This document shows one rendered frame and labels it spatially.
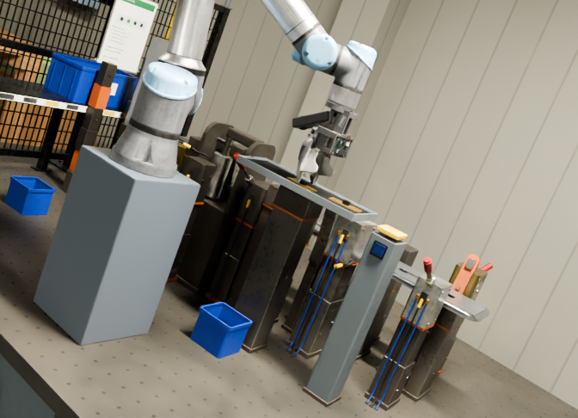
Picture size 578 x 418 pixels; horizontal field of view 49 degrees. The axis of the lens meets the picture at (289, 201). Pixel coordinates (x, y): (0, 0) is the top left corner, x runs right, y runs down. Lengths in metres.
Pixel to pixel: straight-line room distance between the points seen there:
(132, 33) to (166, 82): 1.34
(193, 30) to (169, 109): 0.23
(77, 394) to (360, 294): 0.66
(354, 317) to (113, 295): 0.56
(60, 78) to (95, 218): 1.05
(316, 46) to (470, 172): 2.31
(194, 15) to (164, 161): 0.35
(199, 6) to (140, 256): 0.59
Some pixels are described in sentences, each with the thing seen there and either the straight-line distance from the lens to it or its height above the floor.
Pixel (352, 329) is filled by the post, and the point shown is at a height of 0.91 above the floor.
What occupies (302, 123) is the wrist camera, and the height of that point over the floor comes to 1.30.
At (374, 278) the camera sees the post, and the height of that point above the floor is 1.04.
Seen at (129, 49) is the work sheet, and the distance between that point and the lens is 2.73.
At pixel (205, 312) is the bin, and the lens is 1.62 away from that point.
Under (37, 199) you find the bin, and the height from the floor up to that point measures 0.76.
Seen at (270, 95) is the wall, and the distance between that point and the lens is 4.30.
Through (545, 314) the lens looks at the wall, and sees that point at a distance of 3.50.
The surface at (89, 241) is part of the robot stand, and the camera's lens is 1.45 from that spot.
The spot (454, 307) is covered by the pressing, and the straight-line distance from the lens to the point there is 1.74.
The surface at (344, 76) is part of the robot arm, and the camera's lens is 1.53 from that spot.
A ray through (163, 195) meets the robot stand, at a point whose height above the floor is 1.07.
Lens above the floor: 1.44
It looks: 12 degrees down
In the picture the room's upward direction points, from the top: 21 degrees clockwise
